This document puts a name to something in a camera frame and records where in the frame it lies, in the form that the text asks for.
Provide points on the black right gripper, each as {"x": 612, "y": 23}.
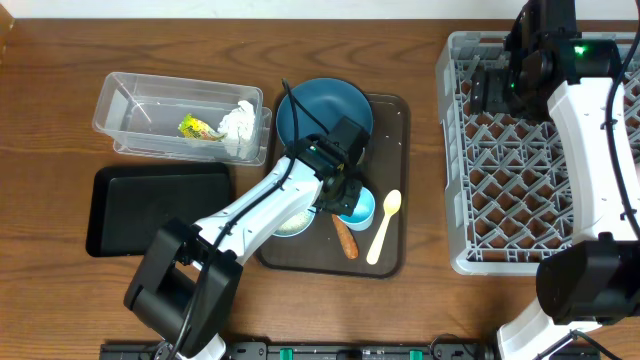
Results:
{"x": 486, "y": 93}

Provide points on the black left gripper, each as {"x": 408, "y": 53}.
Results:
{"x": 348, "y": 207}

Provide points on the white tissue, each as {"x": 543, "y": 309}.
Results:
{"x": 238, "y": 128}

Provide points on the yellow green snack wrapper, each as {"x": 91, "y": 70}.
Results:
{"x": 194, "y": 128}

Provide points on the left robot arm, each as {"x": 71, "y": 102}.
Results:
{"x": 186, "y": 283}

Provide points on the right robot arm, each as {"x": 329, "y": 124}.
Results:
{"x": 556, "y": 74}

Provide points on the grey dishwasher rack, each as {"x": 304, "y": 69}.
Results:
{"x": 508, "y": 197}

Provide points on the dark blue plate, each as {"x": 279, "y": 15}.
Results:
{"x": 320, "y": 104}

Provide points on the blue cup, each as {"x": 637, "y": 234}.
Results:
{"x": 363, "y": 214}

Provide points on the light blue bowl with rice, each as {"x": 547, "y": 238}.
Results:
{"x": 296, "y": 224}

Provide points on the yellow plastic spoon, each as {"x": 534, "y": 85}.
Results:
{"x": 391, "y": 205}

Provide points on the orange carrot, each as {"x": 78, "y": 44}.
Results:
{"x": 346, "y": 239}

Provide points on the clear plastic bin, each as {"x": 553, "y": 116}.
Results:
{"x": 142, "y": 113}

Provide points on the black bin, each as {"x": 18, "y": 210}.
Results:
{"x": 131, "y": 202}

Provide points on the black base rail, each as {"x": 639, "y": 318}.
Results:
{"x": 262, "y": 351}

